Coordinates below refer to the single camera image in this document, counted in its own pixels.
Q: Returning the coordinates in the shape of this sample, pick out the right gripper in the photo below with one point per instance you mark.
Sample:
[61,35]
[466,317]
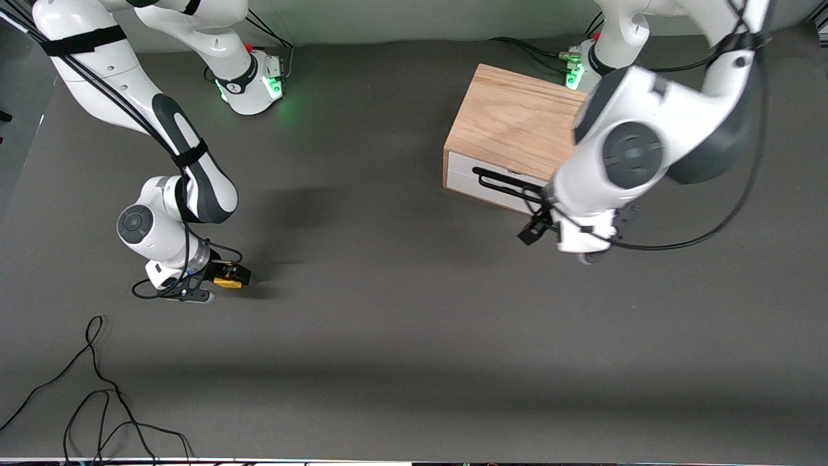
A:
[215,269]

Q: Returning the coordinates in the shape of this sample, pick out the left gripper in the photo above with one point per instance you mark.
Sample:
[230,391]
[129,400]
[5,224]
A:
[534,229]

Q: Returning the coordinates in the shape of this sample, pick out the yellow cube block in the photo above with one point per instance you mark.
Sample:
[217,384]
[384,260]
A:
[228,283]

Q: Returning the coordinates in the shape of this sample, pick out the white-fronted wooden drawer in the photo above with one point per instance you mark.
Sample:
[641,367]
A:
[462,181]

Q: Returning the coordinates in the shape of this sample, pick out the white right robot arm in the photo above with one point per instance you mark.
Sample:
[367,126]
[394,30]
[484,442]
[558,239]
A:
[97,84]

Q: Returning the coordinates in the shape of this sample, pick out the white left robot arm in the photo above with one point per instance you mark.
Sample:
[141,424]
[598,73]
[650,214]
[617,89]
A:
[631,152]

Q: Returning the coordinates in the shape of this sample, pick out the wooden drawer cabinet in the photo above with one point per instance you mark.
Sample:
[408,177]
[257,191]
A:
[511,116]

